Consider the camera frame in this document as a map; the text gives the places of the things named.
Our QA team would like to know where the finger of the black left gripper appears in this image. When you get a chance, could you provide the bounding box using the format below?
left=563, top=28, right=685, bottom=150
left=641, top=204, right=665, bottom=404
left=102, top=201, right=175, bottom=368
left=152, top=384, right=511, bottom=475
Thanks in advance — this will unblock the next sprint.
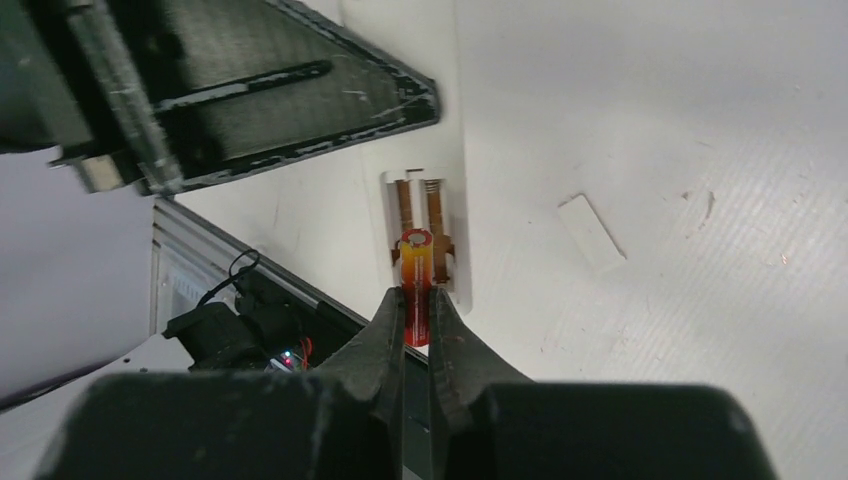
left=1, top=1, right=441, bottom=197

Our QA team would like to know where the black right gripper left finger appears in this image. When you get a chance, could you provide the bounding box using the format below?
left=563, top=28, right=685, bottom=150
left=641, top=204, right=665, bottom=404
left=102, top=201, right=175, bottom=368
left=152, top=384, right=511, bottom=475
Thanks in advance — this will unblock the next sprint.
left=34, top=287, right=405, bottom=479

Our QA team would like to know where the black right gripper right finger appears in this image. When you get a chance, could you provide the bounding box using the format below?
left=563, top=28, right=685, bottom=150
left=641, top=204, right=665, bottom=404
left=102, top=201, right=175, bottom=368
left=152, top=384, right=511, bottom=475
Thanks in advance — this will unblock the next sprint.
left=428, top=290, right=776, bottom=479

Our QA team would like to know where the white remote control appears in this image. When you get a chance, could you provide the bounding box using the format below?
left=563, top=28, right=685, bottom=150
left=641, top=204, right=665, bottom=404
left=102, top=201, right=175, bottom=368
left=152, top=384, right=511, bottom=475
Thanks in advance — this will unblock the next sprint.
left=340, top=1, right=473, bottom=314

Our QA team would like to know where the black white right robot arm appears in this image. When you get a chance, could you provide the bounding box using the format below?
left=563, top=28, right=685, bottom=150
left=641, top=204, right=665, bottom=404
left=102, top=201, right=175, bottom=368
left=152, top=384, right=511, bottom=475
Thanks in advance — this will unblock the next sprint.
left=30, top=265, right=776, bottom=479

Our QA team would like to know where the orange red AAA battery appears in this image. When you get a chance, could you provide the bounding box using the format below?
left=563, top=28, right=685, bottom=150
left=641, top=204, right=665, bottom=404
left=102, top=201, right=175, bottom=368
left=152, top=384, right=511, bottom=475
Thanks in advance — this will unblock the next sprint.
left=399, top=228, right=433, bottom=348

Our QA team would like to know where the white battery compartment cover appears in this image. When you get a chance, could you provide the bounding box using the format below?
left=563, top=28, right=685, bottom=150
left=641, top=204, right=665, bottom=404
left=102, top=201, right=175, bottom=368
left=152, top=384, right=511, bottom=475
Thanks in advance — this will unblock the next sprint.
left=557, top=194, right=626, bottom=273

